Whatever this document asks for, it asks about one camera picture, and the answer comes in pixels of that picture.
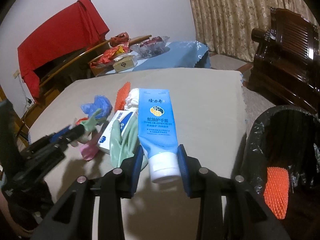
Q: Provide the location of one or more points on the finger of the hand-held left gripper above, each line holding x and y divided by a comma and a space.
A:
77, 131
60, 135

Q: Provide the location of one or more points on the grey table cloth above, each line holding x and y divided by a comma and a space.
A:
195, 97

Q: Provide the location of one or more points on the black television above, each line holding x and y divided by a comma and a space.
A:
57, 66

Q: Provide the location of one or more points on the blue plastic bag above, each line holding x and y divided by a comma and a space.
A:
100, 103

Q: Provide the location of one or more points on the black trash bin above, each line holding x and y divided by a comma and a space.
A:
252, 140

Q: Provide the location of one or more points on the dark wooden armchair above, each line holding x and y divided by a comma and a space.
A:
287, 62

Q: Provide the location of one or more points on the red plastic bag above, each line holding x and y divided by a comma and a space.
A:
120, 40

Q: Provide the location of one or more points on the blue tablecloth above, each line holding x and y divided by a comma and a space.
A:
175, 55

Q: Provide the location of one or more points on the red cloth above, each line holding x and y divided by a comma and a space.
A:
62, 30

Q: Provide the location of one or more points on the clear bag of red snacks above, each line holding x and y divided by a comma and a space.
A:
150, 51

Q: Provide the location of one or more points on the red patterned snack bag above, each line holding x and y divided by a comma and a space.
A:
107, 55

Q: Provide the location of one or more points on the green rubber glove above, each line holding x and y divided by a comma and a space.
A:
93, 121
122, 145

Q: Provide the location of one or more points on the black bin liner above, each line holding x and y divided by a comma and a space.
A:
300, 140

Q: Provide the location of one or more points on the yellow snack packet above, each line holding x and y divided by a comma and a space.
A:
120, 50

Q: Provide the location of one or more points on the blue hand cream tube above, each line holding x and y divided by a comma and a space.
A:
155, 120

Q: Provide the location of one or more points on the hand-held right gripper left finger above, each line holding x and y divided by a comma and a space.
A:
137, 162

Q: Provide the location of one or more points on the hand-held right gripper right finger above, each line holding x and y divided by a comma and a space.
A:
182, 170

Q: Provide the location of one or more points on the wooden television cabinet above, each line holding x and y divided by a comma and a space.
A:
75, 80

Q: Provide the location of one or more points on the white and blue carton box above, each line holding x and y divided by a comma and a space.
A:
105, 140

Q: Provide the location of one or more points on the orange spiky brush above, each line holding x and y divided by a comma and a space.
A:
276, 192
121, 97

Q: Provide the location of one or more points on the beige tissue box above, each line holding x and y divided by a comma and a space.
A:
123, 65

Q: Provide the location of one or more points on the beige patterned curtain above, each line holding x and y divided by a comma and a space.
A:
237, 17

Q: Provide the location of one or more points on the red dried fruit pile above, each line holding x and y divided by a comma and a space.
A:
152, 42

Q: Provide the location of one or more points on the white tissue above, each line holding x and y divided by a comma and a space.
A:
131, 101

